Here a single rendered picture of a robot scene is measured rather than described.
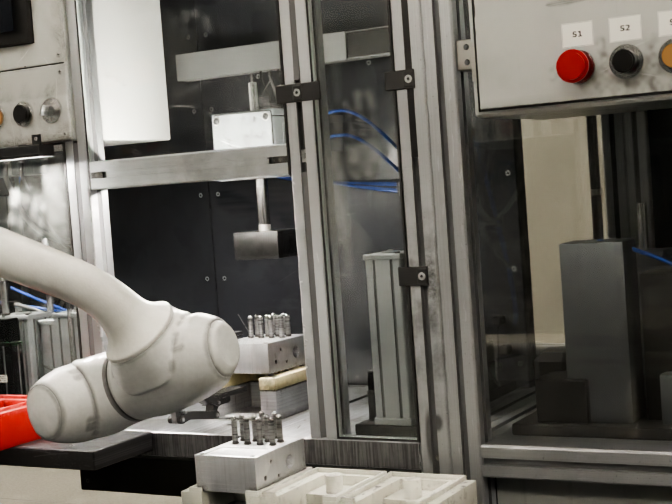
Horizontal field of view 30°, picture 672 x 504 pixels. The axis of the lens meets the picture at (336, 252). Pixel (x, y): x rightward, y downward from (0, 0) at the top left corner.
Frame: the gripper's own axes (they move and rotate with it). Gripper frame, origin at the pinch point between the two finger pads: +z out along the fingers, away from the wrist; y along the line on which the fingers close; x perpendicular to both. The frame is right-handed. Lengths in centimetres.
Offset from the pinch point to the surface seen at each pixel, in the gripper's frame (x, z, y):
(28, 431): 25.9, -17.4, -8.2
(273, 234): -3.0, 11.1, 19.3
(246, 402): 4.1, 10.3, -8.1
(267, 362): -4.0, 5.1, -0.6
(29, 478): 311, 274, -98
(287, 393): -6.0, 7.3, -5.9
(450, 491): -46, -19, -13
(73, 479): 286, 278, -98
